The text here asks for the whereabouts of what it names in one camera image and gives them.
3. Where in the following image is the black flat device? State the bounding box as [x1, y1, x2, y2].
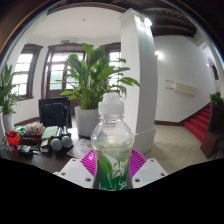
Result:
[17, 144, 34, 158]

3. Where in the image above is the grey-headed black microphone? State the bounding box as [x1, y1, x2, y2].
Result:
[49, 128, 64, 152]
[60, 126, 74, 150]

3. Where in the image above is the green booklet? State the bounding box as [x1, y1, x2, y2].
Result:
[40, 125, 59, 140]

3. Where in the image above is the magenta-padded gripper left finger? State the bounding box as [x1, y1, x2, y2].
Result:
[53, 148, 100, 190]

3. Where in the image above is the dark wooden cabinet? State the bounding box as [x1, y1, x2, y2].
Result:
[199, 103, 224, 159]

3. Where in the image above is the red carpeted staircase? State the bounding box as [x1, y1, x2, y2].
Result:
[183, 104, 213, 144]

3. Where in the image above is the small green plant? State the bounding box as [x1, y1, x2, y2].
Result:
[209, 93, 224, 106]

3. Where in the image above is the dark wooden glazed double door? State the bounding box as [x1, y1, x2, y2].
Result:
[41, 43, 88, 99]

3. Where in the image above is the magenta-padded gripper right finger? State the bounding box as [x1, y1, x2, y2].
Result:
[127, 148, 168, 190]

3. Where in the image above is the black chair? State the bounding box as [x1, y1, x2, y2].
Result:
[38, 96, 72, 129]

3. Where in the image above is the pillar-mounted wall lamp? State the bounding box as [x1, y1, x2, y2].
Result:
[139, 16, 153, 29]

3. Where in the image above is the brown tray of white cups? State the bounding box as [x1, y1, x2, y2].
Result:
[22, 122, 46, 144]

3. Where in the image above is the dark-framed window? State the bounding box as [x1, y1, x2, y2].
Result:
[101, 42, 123, 91]
[11, 43, 44, 101]

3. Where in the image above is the printed paper brochure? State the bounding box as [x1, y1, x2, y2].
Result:
[66, 138, 96, 159]

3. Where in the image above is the leafy plant in white pot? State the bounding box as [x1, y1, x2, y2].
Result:
[0, 64, 21, 134]
[59, 42, 141, 138]

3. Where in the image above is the clear green-labelled drink bottle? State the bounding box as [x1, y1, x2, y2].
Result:
[90, 92, 135, 192]

